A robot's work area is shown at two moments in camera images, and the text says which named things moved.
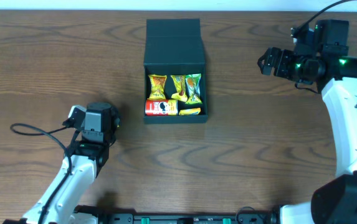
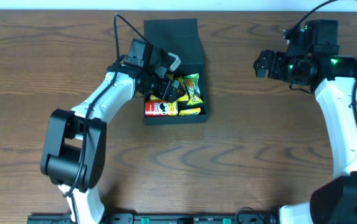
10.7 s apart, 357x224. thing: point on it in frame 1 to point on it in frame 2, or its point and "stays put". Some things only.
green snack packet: (193, 81) stays put
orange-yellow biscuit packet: (195, 111) stays put
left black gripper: (113, 117) to (167, 84)
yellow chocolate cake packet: (179, 81) stays put
